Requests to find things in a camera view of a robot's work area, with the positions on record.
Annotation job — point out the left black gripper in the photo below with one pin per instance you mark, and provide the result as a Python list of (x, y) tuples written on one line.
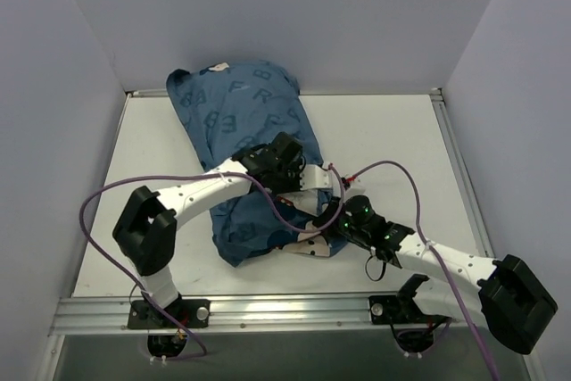
[(291, 177)]

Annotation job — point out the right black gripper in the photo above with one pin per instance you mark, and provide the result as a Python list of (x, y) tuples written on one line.
[(330, 216)]

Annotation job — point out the white pillow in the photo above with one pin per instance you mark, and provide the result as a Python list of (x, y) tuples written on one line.
[(312, 201)]

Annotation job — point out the blue cartoon print pillowcase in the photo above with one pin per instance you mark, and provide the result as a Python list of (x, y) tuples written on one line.
[(230, 106)]

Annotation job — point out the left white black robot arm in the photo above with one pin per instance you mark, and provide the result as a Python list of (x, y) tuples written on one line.
[(147, 227)]

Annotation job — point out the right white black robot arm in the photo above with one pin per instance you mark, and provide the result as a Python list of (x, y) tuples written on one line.
[(504, 296)]

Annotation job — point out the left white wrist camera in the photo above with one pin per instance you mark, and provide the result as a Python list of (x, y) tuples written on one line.
[(316, 177)]

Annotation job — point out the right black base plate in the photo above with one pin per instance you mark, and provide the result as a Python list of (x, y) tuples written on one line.
[(386, 309)]

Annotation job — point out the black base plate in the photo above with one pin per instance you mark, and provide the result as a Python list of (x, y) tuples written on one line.
[(386, 309), (192, 313)]

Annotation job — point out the aluminium front rail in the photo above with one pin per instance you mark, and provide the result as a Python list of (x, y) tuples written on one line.
[(228, 314)]

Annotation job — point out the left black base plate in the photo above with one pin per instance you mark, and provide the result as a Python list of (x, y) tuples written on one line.
[(192, 313)]

